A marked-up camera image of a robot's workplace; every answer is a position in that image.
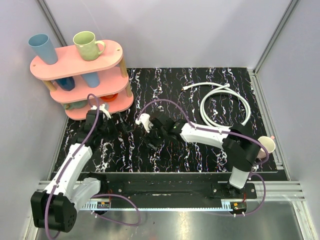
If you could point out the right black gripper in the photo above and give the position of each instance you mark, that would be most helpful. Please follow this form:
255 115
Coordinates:
150 137

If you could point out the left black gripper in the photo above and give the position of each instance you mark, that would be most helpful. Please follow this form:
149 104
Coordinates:
113 125

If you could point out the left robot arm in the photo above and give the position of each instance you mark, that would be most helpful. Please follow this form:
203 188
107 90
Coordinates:
57 206

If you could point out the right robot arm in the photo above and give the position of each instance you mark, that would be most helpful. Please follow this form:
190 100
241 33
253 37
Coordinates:
241 150

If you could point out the orange bowl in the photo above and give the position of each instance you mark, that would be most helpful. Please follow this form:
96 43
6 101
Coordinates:
109 98

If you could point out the teal mug bottom shelf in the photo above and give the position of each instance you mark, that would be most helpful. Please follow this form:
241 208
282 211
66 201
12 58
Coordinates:
75 105

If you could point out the light blue cup middle shelf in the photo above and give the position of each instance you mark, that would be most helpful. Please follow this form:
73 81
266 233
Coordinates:
91 79

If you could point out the pink three-tier shelf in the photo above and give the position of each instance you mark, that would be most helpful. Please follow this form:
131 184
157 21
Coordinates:
110 67

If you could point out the dark blue cup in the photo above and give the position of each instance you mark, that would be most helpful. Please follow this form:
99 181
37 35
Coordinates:
66 83

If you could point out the black marbled mat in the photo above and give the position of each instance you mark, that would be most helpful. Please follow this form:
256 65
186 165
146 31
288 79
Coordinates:
219 97

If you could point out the green mug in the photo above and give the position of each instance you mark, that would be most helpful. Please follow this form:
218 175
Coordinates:
87 46

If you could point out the pink beige cup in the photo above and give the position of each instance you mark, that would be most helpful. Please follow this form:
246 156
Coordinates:
269 144

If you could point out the light blue tall cup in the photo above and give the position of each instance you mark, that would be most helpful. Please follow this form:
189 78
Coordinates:
43 47

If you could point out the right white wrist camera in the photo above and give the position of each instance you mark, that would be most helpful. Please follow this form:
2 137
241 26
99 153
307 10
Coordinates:
144 119

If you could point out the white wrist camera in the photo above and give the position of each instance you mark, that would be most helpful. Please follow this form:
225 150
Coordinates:
144 119
104 108

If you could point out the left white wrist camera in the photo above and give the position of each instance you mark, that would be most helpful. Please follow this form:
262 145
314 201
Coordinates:
104 108

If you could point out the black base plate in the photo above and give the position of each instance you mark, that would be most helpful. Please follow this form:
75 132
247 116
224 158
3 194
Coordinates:
170 190

